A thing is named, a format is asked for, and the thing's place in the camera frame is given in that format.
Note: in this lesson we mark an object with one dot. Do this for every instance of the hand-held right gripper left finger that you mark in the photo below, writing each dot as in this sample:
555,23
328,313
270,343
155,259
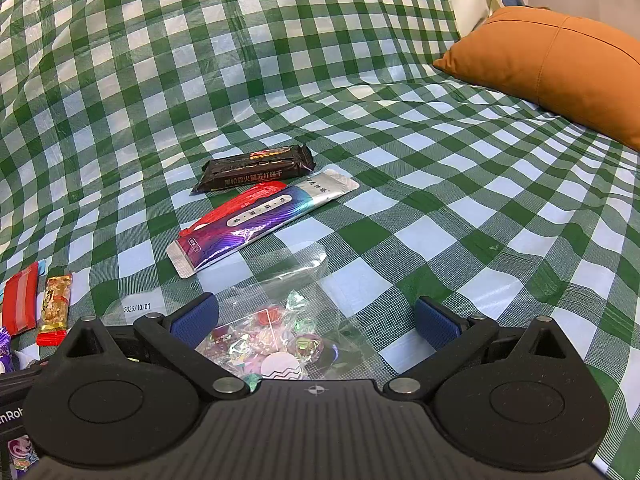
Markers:
195,317

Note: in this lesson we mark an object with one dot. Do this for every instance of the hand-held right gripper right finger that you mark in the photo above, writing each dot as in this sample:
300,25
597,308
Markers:
437,322

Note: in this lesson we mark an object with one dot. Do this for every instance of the clear bag of candies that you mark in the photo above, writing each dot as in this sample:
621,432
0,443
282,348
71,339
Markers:
270,330

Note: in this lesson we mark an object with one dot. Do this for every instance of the silver purple snack packet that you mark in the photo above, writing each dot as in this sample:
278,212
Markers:
260,222

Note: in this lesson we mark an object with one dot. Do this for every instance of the yellow snack bar packet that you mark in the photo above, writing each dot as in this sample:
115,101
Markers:
54,307

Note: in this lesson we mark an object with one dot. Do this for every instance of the red striped snack packet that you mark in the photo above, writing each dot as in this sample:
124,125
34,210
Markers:
20,297

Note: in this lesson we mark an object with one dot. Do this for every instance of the red stick snack packet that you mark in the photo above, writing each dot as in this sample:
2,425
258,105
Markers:
235,205

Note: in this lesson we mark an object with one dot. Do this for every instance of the dark brown snack packet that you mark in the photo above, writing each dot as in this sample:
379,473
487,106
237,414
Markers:
250,170

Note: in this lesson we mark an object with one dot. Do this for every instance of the green checked tablecloth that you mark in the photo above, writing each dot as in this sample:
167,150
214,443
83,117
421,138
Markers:
150,85

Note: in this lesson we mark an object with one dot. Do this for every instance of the orange pillow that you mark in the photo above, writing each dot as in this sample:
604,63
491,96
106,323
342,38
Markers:
550,65

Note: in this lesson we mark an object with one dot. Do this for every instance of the white pillow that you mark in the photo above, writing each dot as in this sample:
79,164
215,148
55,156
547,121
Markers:
467,0

